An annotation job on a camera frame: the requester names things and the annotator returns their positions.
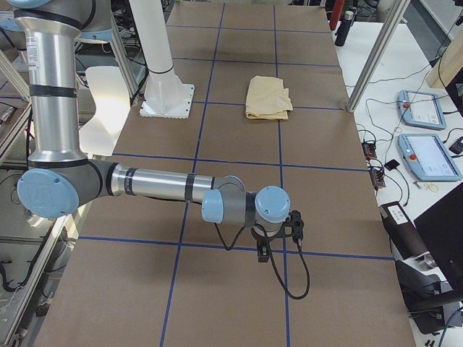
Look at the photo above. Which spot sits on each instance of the black cylinder with label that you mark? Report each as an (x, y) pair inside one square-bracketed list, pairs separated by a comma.
[(404, 238)]

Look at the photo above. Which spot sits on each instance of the black water bottle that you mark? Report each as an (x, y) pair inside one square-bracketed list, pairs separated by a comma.
[(344, 28)]

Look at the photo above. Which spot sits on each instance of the lower blue teach pendant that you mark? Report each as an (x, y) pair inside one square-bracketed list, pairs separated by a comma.
[(427, 158)]

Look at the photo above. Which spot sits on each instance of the aluminium frame post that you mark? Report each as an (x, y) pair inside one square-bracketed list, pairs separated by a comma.
[(388, 29)]

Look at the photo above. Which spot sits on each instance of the upper blue teach pendant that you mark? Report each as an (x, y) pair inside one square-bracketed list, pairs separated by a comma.
[(420, 109)]

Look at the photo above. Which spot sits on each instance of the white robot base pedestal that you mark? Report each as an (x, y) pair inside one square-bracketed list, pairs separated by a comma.
[(165, 94)]

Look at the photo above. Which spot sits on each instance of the blue teach pendant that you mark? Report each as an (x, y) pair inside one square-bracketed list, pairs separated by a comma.
[(427, 158), (420, 109)]

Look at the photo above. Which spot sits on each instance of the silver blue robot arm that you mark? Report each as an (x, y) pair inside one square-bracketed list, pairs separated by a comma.
[(62, 178)]

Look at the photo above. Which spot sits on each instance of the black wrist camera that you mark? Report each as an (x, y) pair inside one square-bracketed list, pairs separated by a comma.
[(296, 226)]

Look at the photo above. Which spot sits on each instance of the black monitor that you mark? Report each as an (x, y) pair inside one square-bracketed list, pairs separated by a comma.
[(440, 228)]

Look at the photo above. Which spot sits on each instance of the beige long-sleeve printed shirt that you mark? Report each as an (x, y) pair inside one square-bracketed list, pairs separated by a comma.
[(268, 99)]

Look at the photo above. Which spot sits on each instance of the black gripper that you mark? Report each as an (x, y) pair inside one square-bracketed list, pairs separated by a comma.
[(263, 238)]

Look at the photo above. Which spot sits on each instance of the white chair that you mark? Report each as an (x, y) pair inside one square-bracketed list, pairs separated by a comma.
[(100, 135)]

